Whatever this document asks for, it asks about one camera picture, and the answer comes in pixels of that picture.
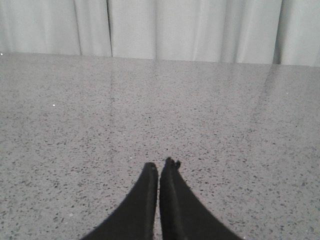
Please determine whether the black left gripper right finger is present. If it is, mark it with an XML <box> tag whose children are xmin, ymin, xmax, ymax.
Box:
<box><xmin>159</xmin><ymin>157</ymin><xmax>240</xmax><ymax>240</ymax></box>

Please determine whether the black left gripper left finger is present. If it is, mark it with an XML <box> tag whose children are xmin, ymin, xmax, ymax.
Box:
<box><xmin>83</xmin><ymin>162</ymin><xmax>158</xmax><ymax>240</ymax></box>

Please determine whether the grey pleated curtain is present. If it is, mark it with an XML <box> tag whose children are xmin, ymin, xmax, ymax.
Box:
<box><xmin>0</xmin><ymin>0</ymin><xmax>320</xmax><ymax>67</ymax></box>

